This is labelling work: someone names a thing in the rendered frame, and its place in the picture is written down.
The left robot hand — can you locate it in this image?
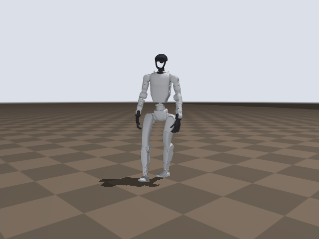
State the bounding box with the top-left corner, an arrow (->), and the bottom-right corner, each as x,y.
170,114 -> 181,133

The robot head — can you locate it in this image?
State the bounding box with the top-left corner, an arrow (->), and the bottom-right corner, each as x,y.
155,54 -> 167,74

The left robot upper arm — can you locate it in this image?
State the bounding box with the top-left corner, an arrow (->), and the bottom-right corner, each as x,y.
169,75 -> 181,101

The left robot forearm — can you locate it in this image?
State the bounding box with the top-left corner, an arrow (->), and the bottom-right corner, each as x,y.
175,94 -> 182,119

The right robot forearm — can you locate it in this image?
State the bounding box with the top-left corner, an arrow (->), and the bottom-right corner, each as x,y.
136,93 -> 145,114

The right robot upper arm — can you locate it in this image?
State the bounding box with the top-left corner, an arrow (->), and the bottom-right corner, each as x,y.
140,74 -> 151,99

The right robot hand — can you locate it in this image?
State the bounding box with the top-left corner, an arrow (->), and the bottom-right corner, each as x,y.
135,111 -> 141,129

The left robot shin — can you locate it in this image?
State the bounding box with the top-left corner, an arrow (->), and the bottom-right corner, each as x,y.
163,144 -> 174,173

